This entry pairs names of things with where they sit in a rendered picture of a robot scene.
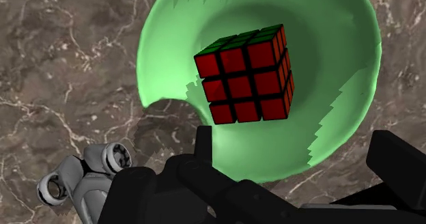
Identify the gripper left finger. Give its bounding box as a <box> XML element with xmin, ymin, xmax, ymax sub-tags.
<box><xmin>98</xmin><ymin>125</ymin><xmax>302</xmax><ymax>224</ymax></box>

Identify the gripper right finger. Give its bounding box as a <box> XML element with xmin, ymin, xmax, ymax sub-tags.
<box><xmin>299</xmin><ymin>129</ymin><xmax>426</xmax><ymax>224</ymax></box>

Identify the grey toy with round rings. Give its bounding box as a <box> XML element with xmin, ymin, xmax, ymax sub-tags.
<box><xmin>35</xmin><ymin>142</ymin><xmax>133</xmax><ymax>224</ymax></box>

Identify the red and green puzzle cube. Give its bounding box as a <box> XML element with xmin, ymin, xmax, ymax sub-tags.
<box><xmin>194</xmin><ymin>23</ymin><xmax>296</xmax><ymax>125</ymax></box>

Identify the green bowl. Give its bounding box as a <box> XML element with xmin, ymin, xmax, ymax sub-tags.
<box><xmin>136</xmin><ymin>0</ymin><xmax>382</xmax><ymax>184</ymax></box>

